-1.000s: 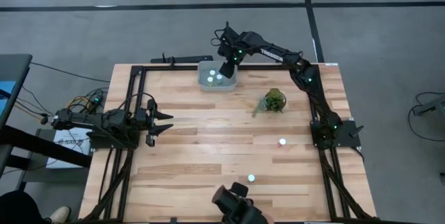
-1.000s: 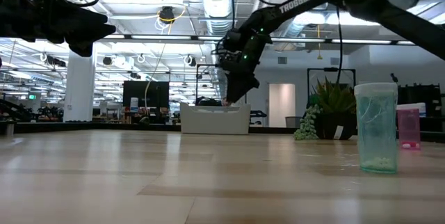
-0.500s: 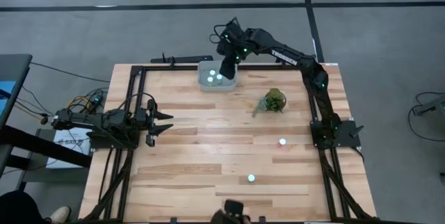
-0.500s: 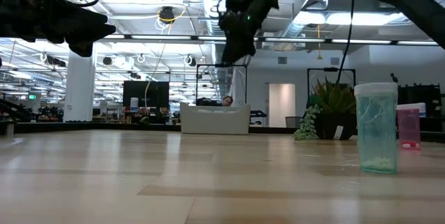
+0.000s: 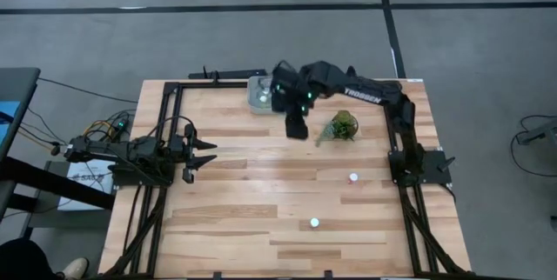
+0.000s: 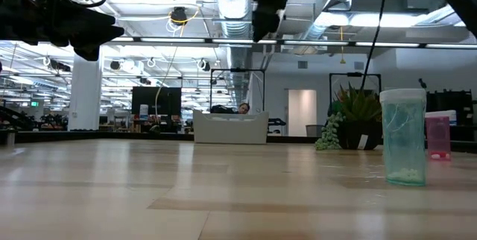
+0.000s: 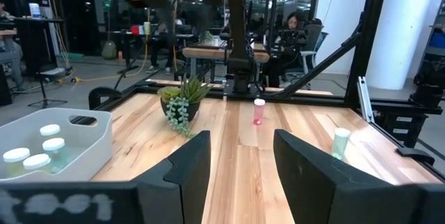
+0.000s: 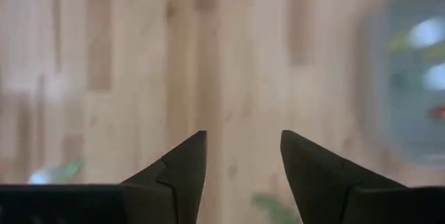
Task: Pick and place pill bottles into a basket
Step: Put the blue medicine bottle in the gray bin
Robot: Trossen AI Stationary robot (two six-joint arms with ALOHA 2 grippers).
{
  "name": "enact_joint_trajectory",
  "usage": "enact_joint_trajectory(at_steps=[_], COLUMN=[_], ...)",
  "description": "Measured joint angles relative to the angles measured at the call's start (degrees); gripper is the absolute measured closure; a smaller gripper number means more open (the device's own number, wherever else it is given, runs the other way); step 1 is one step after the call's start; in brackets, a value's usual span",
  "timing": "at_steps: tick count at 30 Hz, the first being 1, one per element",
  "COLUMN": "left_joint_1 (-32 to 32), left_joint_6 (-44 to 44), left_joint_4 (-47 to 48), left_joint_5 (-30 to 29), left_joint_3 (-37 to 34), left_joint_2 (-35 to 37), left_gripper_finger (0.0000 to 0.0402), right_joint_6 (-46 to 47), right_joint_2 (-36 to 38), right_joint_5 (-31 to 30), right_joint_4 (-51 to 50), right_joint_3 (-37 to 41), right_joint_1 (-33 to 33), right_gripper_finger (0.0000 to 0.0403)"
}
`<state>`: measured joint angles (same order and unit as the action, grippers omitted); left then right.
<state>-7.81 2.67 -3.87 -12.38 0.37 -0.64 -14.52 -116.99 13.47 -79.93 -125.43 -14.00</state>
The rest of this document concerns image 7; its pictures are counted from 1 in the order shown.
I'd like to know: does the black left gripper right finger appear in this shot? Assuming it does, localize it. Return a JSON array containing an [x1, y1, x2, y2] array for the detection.
[[273, 129, 423, 224]]

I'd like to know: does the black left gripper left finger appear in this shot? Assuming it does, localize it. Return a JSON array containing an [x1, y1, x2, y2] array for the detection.
[[133, 130, 212, 224]]

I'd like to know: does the small teal pill bottle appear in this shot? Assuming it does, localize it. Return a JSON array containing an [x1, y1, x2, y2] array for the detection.
[[42, 137, 69, 175]]

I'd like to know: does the clear pill bottle white cap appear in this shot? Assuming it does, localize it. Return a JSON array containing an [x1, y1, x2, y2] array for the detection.
[[39, 123, 62, 145]]

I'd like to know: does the small yellow-green pill bottle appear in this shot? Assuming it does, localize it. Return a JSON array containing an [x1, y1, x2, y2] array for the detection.
[[22, 153, 52, 176]]

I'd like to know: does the large yellow pill bottle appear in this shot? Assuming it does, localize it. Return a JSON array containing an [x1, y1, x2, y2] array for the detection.
[[2, 147, 31, 179]]

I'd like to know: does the large teal pill bottle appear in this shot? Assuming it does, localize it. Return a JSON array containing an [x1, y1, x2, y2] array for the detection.
[[330, 127, 352, 161]]

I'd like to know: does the pink pill bottle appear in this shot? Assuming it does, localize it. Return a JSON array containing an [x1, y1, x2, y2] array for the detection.
[[252, 98, 266, 126]]

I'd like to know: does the white plastic basket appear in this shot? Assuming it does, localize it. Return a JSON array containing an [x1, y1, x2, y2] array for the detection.
[[0, 108, 113, 183]]

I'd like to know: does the green bag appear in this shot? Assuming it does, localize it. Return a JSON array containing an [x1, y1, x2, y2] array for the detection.
[[101, 40, 118, 61]]

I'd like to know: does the succulent plant in black pot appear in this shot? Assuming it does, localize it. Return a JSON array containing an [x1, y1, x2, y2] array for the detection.
[[156, 73, 214, 139]]

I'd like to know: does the wooden work table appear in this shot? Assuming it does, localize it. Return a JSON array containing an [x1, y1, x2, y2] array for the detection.
[[181, 38, 271, 79]]

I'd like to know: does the person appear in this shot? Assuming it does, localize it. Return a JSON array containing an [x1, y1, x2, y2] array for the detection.
[[0, 1, 24, 91], [264, 10, 314, 88]]

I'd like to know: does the silver aluminium extrusion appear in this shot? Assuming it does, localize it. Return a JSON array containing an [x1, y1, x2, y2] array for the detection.
[[357, 76, 375, 124]]

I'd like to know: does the grey office chair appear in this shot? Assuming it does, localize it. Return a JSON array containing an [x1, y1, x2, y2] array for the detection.
[[298, 24, 330, 81]]

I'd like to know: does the black table clamp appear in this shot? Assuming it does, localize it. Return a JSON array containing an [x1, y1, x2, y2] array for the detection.
[[396, 146, 436, 166]]

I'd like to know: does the black cabinet with labels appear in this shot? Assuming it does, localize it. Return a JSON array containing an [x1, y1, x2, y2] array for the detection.
[[373, 111, 428, 148]]

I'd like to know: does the small bright screen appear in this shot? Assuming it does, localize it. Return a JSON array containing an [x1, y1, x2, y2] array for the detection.
[[28, 2, 42, 19]]

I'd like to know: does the black desk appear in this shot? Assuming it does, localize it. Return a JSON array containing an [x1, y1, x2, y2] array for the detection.
[[13, 17, 65, 75]]

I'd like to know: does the black tripod stand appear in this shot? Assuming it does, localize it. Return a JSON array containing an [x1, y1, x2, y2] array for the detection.
[[26, 70, 69, 109]]

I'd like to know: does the white column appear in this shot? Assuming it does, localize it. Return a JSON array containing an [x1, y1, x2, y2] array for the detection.
[[365, 0, 445, 91]]

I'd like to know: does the yellow floor cable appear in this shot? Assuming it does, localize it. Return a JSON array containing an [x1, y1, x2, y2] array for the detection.
[[71, 35, 150, 83]]

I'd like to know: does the black curved handle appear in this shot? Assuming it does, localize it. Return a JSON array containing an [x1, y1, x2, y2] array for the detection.
[[88, 86, 123, 111]]

